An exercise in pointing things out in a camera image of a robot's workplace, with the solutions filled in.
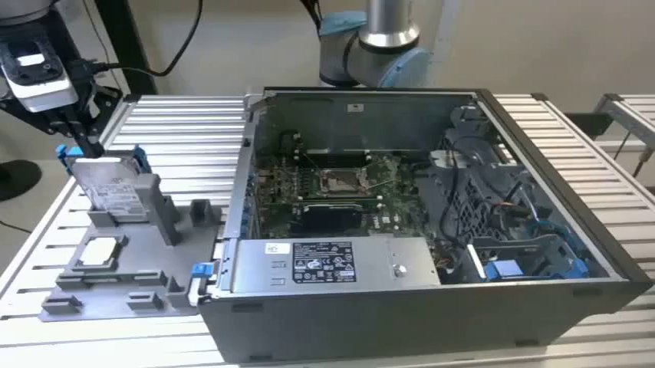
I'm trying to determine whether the black graphics card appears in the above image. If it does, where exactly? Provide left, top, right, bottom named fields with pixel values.
left=299, top=202, right=366, bottom=232

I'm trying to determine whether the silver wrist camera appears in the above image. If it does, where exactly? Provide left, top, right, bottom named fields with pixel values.
left=0, top=41, right=80, bottom=113

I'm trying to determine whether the CPU socket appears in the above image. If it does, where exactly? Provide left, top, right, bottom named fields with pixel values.
left=319, top=167, right=371, bottom=197

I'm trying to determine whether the grey parts rack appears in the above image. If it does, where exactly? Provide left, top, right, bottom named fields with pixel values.
left=37, top=172, right=227, bottom=322

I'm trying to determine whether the blue wire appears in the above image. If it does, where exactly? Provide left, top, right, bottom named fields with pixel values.
left=526, top=218, right=579, bottom=250

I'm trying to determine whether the black upright post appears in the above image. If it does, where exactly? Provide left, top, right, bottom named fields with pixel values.
left=102, top=0, right=158, bottom=97

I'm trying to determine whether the grey power supply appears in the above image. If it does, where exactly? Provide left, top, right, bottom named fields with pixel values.
left=230, top=236, right=442, bottom=293

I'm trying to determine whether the black open PC case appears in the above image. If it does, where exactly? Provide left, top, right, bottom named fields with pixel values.
left=196, top=86, right=655, bottom=364

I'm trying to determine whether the silver CPU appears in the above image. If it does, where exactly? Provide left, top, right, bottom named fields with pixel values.
left=82, top=237, right=124, bottom=266

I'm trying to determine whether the black box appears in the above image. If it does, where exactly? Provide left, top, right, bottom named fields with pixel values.
left=564, top=112, right=614, bottom=140

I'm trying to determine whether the aluminium side table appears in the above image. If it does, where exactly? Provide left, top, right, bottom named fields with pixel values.
left=592, top=93, right=655, bottom=154

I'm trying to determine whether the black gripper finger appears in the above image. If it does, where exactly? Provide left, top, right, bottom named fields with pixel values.
left=64, top=120, right=106, bottom=159

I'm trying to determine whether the hard disk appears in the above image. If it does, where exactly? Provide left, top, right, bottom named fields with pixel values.
left=53, top=143, right=152, bottom=216

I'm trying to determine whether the black camera cable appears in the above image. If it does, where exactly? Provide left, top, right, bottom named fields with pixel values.
left=68, top=0, right=204, bottom=82

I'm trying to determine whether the green motherboard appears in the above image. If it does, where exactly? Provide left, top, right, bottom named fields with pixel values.
left=250, top=151, right=438, bottom=239

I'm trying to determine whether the grey disk bay cage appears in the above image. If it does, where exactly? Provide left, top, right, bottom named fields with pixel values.
left=414, top=105, right=614, bottom=287

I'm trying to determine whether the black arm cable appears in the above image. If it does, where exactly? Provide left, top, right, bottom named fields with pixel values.
left=303, top=0, right=328, bottom=25

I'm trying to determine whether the thin metal locking lever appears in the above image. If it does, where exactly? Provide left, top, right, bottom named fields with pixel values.
left=302, top=150, right=324, bottom=172

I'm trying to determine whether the black round stand base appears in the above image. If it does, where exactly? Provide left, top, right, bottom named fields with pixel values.
left=0, top=159, right=41, bottom=202

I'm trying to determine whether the blue carrier in bay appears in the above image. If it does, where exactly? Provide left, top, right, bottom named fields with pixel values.
left=484, top=260, right=526, bottom=283

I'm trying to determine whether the black floor cable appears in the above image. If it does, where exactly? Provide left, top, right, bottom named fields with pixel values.
left=0, top=218, right=33, bottom=234

